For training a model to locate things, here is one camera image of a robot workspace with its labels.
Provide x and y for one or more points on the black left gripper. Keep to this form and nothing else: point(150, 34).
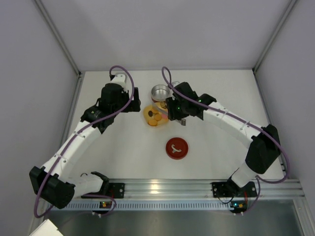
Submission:
point(134, 103)

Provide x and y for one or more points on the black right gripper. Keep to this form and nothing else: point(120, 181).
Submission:
point(173, 108)

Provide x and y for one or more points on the yellow lunch box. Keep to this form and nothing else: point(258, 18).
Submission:
point(153, 118)

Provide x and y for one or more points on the red round lid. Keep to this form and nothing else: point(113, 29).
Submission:
point(176, 148)

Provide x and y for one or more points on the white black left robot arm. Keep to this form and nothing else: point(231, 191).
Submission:
point(52, 181)

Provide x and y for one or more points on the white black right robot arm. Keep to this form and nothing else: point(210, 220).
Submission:
point(261, 142)

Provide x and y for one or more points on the white box corner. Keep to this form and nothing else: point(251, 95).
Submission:
point(46, 228)

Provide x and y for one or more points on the aluminium mounting rail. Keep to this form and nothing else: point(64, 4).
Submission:
point(199, 189)

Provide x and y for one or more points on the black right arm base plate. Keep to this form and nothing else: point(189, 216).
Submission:
point(228, 189)

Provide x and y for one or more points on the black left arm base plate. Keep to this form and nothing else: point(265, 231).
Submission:
point(113, 190)

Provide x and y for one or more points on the slotted grey cable duct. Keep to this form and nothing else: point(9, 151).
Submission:
point(126, 205)

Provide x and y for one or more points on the left aluminium frame post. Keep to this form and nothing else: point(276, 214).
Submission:
point(57, 36)

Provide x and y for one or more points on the aluminium frame post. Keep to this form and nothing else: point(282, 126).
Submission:
point(283, 18)
point(57, 36)

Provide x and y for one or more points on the right aluminium frame post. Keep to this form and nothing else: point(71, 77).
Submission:
point(283, 18)

